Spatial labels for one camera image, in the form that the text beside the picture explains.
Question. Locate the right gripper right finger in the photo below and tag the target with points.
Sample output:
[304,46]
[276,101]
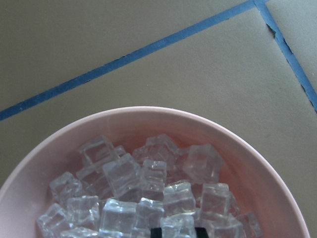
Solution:
[201,232]

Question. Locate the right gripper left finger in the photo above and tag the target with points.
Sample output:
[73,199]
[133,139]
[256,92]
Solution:
[156,233]

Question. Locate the clear ice cubes pile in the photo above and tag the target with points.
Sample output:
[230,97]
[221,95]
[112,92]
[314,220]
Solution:
[117,194]

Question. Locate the pink bowl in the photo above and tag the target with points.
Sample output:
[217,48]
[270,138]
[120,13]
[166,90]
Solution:
[255,184]

